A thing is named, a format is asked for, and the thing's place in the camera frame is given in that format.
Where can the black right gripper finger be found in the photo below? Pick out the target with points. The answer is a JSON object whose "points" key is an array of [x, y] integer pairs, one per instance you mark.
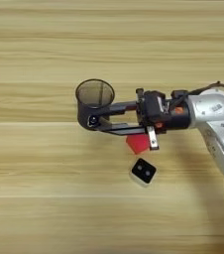
{"points": [[127, 129], [124, 107]]}

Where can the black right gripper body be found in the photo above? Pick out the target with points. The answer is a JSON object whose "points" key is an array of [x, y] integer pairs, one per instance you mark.
{"points": [[178, 115]]}

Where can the black mesh pen cup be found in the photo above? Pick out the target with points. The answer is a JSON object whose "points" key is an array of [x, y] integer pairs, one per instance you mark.
{"points": [[94, 92]]}

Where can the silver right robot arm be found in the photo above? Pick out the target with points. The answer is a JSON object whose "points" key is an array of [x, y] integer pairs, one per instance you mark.
{"points": [[216, 115]]}

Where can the red cube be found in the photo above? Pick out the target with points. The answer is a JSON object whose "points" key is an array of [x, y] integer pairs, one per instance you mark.
{"points": [[137, 145]]}

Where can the black box with white label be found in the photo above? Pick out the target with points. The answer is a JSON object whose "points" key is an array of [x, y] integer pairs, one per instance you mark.
{"points": [[153, 107]]}

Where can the white box with black top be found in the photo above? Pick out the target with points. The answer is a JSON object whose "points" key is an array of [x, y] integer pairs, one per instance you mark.
{"points": [[143, 170]]}

